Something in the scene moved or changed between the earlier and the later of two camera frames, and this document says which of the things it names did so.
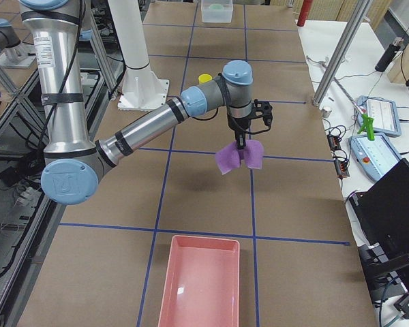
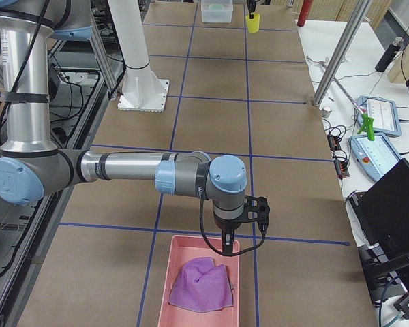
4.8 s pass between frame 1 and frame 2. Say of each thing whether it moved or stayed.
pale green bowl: stayed
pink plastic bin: stayed
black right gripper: moved
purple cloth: moved
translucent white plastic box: stayed
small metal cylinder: stayed
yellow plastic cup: moved
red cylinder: stayed
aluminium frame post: stayed
